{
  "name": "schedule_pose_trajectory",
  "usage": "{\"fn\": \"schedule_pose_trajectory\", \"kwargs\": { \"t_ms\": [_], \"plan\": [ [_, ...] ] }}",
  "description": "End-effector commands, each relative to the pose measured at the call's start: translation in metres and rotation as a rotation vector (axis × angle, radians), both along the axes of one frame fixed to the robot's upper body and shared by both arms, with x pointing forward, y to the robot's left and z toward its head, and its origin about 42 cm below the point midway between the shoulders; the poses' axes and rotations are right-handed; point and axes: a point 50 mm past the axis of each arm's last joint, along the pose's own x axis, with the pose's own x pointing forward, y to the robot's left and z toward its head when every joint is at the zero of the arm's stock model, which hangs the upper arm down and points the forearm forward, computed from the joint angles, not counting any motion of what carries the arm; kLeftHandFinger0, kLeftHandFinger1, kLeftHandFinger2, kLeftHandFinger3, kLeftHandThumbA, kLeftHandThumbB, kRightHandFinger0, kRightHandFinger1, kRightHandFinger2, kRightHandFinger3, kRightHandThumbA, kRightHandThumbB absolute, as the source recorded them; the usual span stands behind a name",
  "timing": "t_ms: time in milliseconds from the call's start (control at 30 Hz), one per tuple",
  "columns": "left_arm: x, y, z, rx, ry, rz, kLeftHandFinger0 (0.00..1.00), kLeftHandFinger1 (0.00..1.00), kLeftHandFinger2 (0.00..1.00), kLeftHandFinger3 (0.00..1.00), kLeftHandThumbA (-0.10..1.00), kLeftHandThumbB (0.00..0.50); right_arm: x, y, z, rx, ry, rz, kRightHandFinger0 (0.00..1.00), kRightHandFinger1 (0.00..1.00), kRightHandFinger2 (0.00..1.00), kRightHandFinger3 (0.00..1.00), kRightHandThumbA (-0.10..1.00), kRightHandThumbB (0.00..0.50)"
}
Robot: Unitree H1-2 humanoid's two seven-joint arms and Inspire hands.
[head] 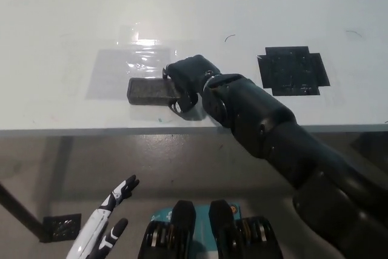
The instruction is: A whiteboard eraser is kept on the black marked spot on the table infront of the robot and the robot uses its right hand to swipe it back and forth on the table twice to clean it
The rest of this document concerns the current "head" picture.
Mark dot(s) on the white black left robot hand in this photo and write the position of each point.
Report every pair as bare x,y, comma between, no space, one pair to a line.
97,228

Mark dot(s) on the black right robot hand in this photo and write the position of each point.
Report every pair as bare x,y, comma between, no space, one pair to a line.
191,71

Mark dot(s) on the dark grey whiteboard eraser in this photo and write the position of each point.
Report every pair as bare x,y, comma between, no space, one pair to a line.
148,90

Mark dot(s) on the clear plastic film sheet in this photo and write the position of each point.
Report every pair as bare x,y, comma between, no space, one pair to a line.
145,42

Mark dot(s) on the grey table leg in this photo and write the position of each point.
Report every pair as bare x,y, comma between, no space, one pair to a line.
59,174

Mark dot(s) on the black table base bar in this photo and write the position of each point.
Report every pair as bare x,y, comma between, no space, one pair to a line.
21,210

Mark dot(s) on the clear plastic bag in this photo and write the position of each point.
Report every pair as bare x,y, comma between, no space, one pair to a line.
109,71

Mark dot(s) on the black tape mark on table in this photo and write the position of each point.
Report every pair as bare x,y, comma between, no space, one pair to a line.
291,71

